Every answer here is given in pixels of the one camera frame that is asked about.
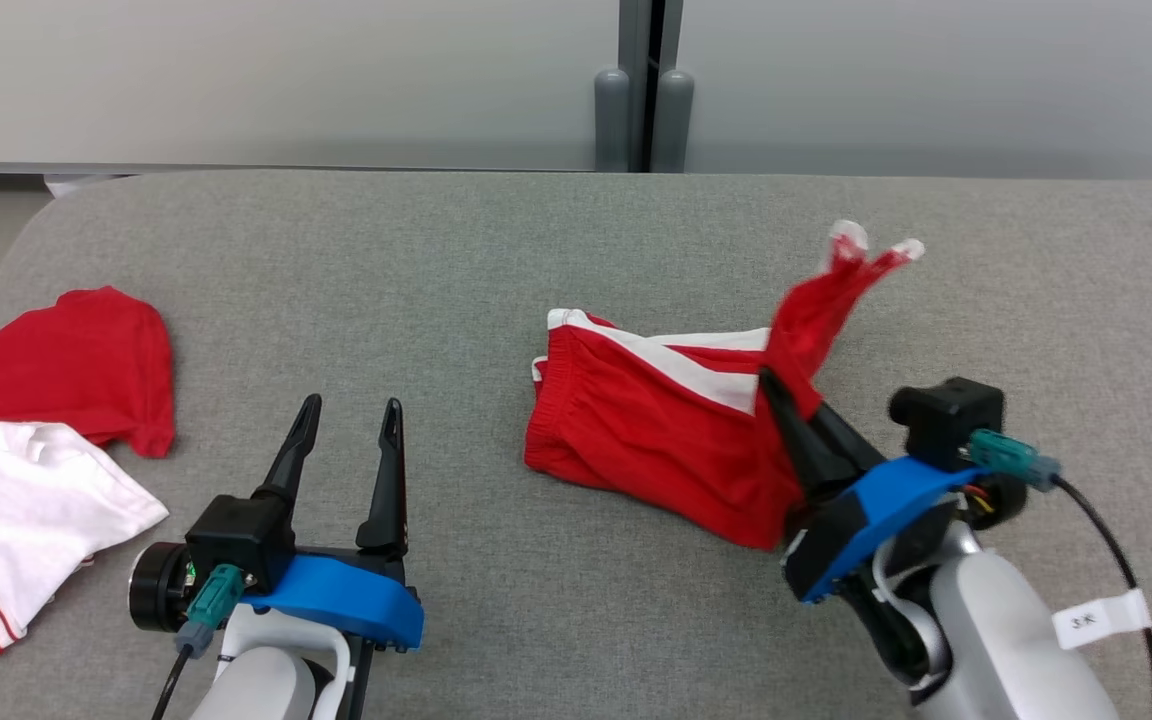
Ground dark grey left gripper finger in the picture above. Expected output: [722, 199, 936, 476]
[356, 397, 409, 559]
[254, 393, 324, 501]

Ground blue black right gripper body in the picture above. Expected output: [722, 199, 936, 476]
[781, 455, 1029, 605]

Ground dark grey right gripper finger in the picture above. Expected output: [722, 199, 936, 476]
[814, 400, 887, 481]
[756, 368, 842, 501]

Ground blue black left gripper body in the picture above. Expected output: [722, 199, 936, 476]
[129, 543, 425, 651]

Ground red shorts with white stripes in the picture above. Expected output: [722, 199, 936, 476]
[524, 222, 927, 553]

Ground red white basketball jersey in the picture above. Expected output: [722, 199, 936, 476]
[0, 287, 177, 681]

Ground light grey partition panel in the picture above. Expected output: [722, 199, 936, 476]
[681, 0, 1152, 183]
[0, 0, 627, 176]

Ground white right cable tag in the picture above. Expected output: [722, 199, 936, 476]
[1051, 590, 1152, 651]

